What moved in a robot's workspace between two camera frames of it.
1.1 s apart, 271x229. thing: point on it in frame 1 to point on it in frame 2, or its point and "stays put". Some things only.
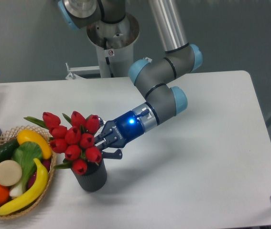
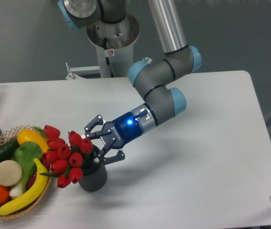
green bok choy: [27, 154] stays put
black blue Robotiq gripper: [119, 133] stays put
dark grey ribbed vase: [95, 178] stays put
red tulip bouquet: [76, 140] to [66, 160]
